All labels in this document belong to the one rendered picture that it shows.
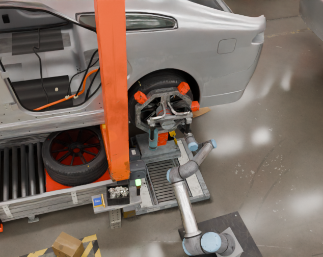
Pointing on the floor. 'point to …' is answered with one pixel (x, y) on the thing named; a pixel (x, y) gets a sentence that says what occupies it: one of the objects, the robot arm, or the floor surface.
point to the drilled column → (115, 219)
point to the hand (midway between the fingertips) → (180, 120)
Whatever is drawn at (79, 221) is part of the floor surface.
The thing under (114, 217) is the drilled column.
